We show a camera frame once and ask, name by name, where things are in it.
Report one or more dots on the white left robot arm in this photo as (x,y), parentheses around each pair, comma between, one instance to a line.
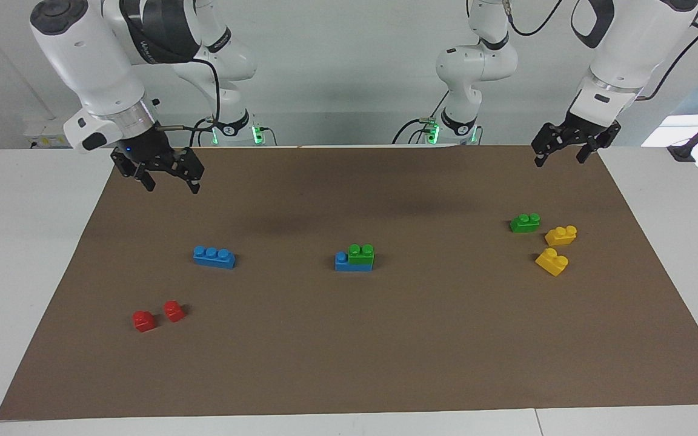
(615,54)

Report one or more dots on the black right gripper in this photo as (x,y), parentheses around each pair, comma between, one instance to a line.
(146,151)

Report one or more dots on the brown paper table mat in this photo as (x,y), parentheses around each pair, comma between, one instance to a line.
(349,351)

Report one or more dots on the green two-stud toy brick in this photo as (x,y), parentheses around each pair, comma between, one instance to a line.
(361,254)
(525,223)

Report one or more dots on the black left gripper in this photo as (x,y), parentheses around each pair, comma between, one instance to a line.
(585,130)

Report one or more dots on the blue three-stud toy brick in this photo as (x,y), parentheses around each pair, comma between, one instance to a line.
(343,264)
(214,257)

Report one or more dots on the yellow two-stud toy brick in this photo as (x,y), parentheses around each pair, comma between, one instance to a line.
(551,262)
(561,235)

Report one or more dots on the white wall socket strip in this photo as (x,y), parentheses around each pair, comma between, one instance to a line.
(49,136)

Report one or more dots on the red single-stud toy brick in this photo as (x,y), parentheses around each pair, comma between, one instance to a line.
(143,321)
(174,311)

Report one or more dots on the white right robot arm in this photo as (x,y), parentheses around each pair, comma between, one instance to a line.
(94,66)

